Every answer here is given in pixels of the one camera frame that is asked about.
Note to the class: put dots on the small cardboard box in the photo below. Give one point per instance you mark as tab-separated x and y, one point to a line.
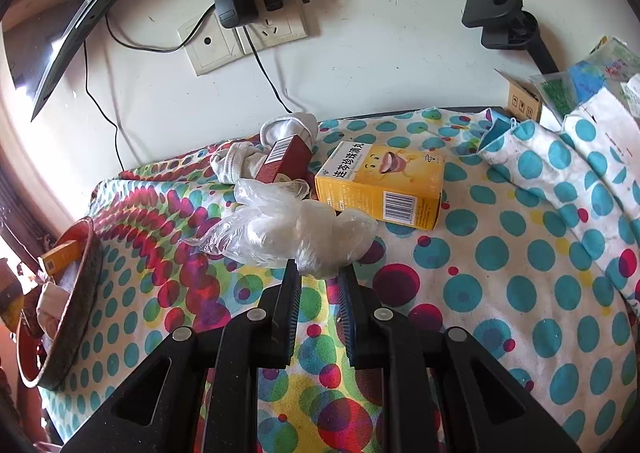
522	103

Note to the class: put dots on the polka dot blanket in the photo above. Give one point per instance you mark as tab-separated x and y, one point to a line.
500	258

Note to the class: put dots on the red round tray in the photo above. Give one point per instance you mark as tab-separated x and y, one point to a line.
75	313

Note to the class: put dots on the white antenna wall socket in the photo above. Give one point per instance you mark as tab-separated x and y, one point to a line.
210	50

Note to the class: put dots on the small yellow box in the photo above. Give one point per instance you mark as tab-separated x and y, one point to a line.
60	260

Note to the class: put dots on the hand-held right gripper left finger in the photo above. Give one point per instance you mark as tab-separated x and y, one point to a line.
285	323

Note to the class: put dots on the large yellow box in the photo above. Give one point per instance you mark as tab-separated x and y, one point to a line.
380	178

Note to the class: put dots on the small red box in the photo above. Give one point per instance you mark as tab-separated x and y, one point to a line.
285	160

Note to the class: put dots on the black television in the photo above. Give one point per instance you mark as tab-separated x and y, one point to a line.
50	33

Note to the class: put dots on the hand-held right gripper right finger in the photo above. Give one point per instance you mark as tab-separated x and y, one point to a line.
357	328

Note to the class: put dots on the white cloth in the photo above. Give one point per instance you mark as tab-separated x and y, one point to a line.
52	305

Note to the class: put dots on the clear bag of packets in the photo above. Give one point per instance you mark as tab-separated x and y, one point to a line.
595	73

